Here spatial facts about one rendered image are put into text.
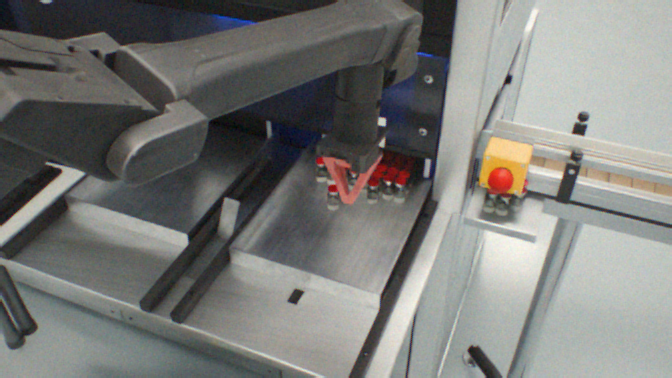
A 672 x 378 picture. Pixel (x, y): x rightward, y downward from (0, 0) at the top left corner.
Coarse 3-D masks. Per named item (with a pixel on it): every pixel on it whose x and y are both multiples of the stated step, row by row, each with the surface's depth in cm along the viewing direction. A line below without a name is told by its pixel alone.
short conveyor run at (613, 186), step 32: (512, 128) 115; (544, 128) 113; (576, 128) 114; (480, 160) 112; (544, 160) 119; (576, 160) 102; (608, 160) 105; (640, 160) 111; (544, 192) 110; (576, 192) 108; (608, 192) 105; (640, 192) 104; (608, 224) 109; (640, 224) 106
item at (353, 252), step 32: (288, 192) 112; (320, 192) 112; (416, 192) 112; (256, 224) 103; (288, 224) 105; (320, 224) 105; (352, 224) 105; (384, 224) 105; (416, 224) 104; (256, 256) 95; (288, 256) 99; (320, 256) 99; (352, 256) 99; (384, 256) 99; (320, 288) 93; (352, 288) 90; (384, 288) 90
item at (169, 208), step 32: (224, 128) 129; (224, 160) 120; (256, 160) 116; (96, 192) 112; (128, 192) 112; (160, 192) 112; (192, 192) 112; (224, 192) 107; (128, 224) 104; (160, 224) 100; (192, 224) 105
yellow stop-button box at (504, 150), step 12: (492, 132) 101; (504, 132) 101; (492, 144) 98; (504, 144) 98; (516, 144) 98; (528, 144) 99; (492, 156) 97; (504, 156) 96; (516, 156) 96; (528, 156) 96; (492, 168) 98; (516, 168) 96; (480, 180) 100; (516, 180) 97; (516, 192) 99
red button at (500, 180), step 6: (498, 168) 96; (504, 168) 96; (492, 174) 96; (498, 174) 95; (504, 174) 95; (510, 174) 96; (492, 180) 96; (498, 180) 95; (504, 180) 95; (510, 180) 95; (492, 186) 96; (498, 186) 96; (504, 186) 96; (510, 186) 96; (498, 192) 97
